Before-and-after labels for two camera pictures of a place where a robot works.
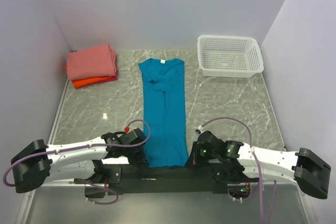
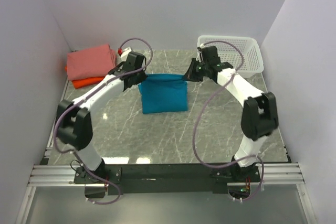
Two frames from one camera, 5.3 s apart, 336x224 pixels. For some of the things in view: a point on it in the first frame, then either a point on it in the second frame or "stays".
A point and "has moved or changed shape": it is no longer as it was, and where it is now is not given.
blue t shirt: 164,125 has moved or changed shape
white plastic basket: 229,56 stays
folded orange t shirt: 79,83 stays
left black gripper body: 140,161 to 140,77
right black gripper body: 192,160 to 196,69
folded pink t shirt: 96,62 stays
